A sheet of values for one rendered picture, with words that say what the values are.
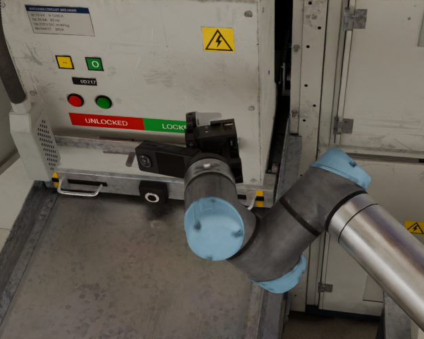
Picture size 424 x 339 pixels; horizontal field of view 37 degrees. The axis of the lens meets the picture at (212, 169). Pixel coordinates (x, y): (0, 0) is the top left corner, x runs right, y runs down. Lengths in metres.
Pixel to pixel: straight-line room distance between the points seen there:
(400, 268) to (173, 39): 0.60
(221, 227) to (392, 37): 0.72
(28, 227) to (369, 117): 0.82
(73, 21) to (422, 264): 0.74
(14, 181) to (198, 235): 1.25
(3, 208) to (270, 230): 1.39
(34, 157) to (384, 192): 0.90
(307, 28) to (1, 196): 1.13
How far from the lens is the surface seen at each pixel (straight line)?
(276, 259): 0.88
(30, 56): 1.31
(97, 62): 1.25
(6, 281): 1.45
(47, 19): 1.23
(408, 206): 1.78
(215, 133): 0.99
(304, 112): 1.57
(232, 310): 1.31
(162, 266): 1.38
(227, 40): 1.15
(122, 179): 1.46
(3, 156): 1.70
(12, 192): 2.06
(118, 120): 1.34
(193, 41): 1.17
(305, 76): 1.50
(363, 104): 1.52
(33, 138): 1.29
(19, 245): 1.49
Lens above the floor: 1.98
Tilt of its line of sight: 47 degrees down
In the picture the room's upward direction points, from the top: 6 degrees counter-clockwise
